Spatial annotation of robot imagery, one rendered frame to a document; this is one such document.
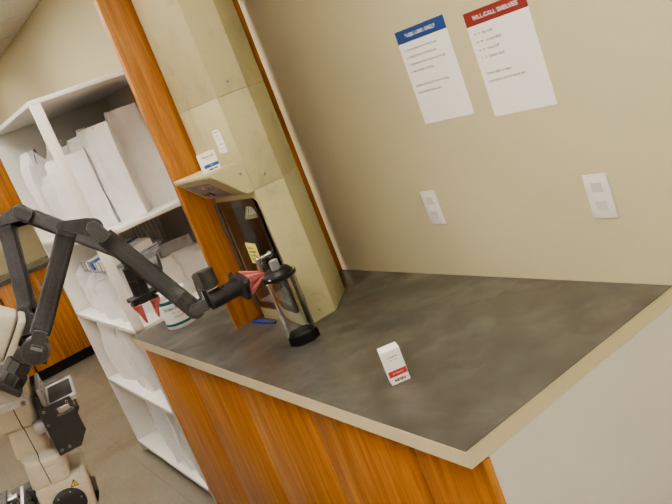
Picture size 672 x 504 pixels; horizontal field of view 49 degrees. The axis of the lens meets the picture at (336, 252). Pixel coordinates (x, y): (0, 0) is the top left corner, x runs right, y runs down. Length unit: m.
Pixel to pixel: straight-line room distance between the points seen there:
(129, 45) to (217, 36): 0.40
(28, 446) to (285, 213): 1.07
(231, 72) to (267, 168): 0.31
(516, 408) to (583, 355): 0.21
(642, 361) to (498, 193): 0.63
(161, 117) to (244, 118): 0.40
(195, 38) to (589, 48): 1.13
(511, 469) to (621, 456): 0.33
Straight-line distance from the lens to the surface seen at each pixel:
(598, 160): 1.89
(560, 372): 1.62
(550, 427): 1.61
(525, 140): 2.01
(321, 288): 2.43
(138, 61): 2.64
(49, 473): 2.55
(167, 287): 2.30
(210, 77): 2.31
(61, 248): 2.28
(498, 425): 1.50
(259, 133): 2.35
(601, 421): 1.73
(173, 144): 2.63
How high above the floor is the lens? 1.68
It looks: 13 degrees down
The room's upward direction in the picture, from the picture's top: 21 degrees counter-clockwise
